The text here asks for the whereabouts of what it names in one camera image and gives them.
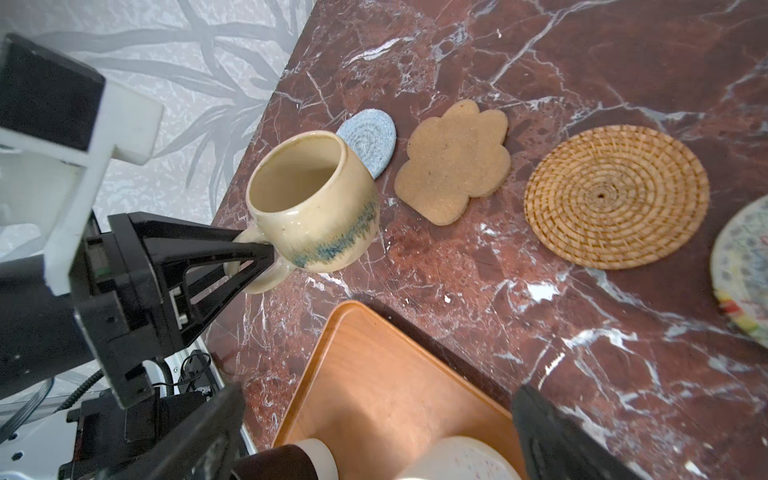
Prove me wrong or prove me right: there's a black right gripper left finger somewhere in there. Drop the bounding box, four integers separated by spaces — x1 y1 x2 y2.
113 383 245 479

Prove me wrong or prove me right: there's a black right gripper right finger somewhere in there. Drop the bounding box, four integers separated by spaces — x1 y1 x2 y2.
511 385 639 480

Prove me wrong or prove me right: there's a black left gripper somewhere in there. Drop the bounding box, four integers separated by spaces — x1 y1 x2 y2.
70 212 275 409

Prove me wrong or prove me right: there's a beige glazed ceramic mug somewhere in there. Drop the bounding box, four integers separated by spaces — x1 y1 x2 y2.
235 130 380 294

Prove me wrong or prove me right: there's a light blue woven coaster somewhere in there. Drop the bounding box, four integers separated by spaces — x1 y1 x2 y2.
336 109 397 179

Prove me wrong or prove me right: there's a multicolour stitched round coaster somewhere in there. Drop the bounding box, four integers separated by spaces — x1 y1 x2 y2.
710 196 767 347

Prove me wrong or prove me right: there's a woven rattan round coaster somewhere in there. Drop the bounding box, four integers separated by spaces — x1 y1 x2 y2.
524 125 710 270

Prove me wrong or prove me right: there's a cork paw-shaped coaster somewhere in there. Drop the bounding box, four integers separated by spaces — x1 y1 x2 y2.
394 100 512 226

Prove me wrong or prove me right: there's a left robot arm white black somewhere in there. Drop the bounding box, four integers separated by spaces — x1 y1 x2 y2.
1 212 276 408

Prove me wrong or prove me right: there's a white speckled mug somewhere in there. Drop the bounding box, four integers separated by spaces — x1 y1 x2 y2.
395 436 521 480

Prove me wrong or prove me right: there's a black mug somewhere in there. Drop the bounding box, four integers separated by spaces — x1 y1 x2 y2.
230 438 340 480

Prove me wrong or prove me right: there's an orange wooden tray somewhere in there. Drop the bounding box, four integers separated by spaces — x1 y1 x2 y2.
273 301 527 479

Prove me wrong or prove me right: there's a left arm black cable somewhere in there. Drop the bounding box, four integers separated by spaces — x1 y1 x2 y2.
0 350 217 445

